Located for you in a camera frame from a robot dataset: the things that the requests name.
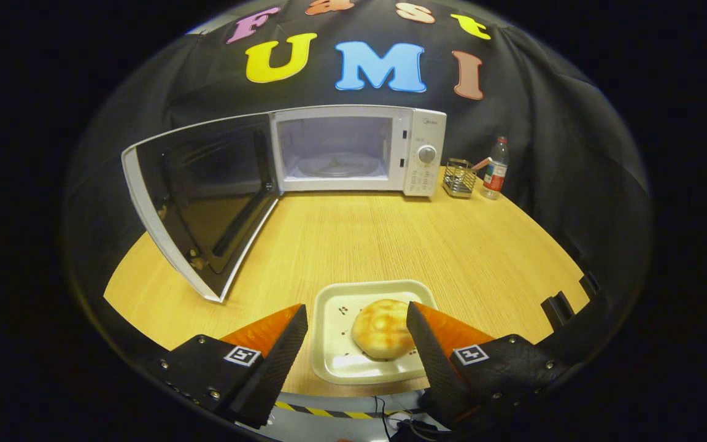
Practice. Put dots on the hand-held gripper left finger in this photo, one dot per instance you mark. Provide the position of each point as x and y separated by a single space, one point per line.
277 362

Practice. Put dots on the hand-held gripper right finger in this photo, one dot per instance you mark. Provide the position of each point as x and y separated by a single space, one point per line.
436 362

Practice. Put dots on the golden bread bun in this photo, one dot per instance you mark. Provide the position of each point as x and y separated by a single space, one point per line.
381 331

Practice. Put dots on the white microwave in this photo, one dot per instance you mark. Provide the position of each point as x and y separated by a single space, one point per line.
433 178

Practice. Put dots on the cream square plate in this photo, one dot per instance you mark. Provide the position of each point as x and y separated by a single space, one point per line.
332 319

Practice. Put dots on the yellow black striped tape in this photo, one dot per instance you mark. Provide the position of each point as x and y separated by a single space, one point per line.
329 412

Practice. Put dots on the black table clamp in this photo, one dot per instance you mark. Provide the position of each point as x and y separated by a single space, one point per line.
557 312
590 285

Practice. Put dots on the clear plastic water bottle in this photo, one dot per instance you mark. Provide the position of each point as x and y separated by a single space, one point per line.
495 175

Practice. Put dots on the red white striped straw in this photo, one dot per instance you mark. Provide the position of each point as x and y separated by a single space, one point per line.
482 163

